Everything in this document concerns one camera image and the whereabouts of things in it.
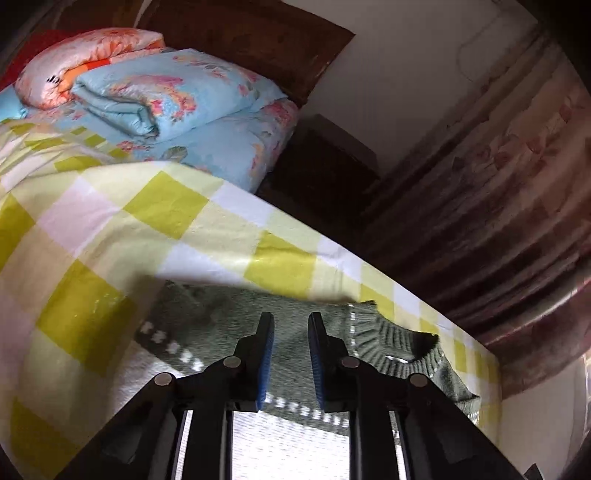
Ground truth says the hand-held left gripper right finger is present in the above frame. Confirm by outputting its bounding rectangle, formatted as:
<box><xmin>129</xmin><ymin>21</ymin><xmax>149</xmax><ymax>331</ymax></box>
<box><xmin>308</xmin><ymin>312</ymin><xmax>527</xmax><ymax>480</ymax></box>

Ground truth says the pink orange floral pillow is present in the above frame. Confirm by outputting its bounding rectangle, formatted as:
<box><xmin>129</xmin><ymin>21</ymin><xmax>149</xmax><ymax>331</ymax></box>
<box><xmin>15</xmin><ymin>28</ymin><xmax>167</xmax><ymax>110</ymax></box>

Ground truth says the green knitted sweater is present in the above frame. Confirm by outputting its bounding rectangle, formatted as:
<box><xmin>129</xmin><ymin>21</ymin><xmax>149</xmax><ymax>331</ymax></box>
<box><xmin>134</xmin><ymin>281</ymin><xmax>483</xmax><ymax>437</ymax></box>

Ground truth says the pink floral curtain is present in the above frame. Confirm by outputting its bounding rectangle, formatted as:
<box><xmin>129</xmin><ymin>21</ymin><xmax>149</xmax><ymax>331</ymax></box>
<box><xmin>360</xmin><ymin>28</ymin><xmax>591</xmax><ymax>398</ymax></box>

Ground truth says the dark wooden nightstand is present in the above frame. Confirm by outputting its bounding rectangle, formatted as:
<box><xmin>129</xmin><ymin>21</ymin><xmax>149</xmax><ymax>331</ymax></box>
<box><xmin>256</xmin><ymin>114</ymin><xmax>382</xmax><ymax>222</ymax></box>

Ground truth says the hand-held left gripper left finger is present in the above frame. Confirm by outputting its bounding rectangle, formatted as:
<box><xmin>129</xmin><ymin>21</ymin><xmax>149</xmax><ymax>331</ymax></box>
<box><xmin>55</xmin><ymin>312</ymin><xmax>276</xmax><ymax>480</ymax></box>

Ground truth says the large carved wooden headboard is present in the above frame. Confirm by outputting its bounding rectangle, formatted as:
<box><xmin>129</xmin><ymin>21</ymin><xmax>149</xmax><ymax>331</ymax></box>
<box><xmin>139</xmin><ymin>0</ymin><xmax>356</xmax><ymax>109</ymax></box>

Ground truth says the yellow white checkered tablecloth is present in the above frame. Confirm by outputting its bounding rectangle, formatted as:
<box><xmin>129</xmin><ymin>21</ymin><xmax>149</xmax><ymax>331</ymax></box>
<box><xmin>0</xmin><ymin>117</ymin><xmax>504</xmax><ymax>480</ymax></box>

